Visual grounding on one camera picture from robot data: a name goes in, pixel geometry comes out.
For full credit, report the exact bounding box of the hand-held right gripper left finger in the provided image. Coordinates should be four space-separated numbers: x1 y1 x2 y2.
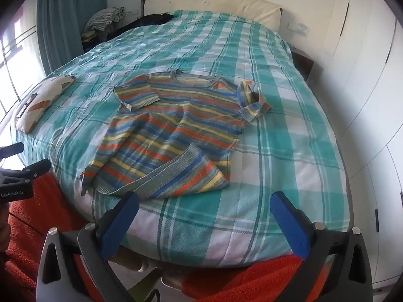
37 191 140 302

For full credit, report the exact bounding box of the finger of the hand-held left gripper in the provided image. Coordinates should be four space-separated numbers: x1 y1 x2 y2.
0 159 51 184
0 142 25 162

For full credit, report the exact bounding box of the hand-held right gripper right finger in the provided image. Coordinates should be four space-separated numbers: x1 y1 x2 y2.
270 191 378 302

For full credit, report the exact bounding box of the striped knit sweater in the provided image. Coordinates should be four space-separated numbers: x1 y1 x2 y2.
79 70 272 201

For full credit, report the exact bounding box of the orange and white patterned cushion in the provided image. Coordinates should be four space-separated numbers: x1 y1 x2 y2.
14 75 77 134

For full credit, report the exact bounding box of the window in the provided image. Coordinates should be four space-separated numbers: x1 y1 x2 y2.
0 13 45 114

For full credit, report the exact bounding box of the teal plaid bed blanket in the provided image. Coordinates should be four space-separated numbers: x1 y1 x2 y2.
11 10 350 269

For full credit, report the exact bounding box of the teal curtain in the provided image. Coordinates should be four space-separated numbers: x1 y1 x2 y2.
36 0 109 76

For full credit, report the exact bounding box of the white wardrobe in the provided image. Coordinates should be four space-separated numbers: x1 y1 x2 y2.
315 0 403 290

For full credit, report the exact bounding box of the dark wooden nightstand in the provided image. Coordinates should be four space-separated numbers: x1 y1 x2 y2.
291 50 315 82

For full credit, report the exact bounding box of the checkered cloth bundle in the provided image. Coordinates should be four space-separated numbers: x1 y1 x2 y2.
85 6 127 32

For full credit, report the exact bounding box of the dark cloth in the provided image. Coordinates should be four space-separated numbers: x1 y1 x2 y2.
107 13 174 36

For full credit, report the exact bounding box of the cream padded headboard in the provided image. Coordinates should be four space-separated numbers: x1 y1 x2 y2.
140 0 283 32

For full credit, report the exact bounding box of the wall socket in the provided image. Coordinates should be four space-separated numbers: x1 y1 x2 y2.
288 22 308 36

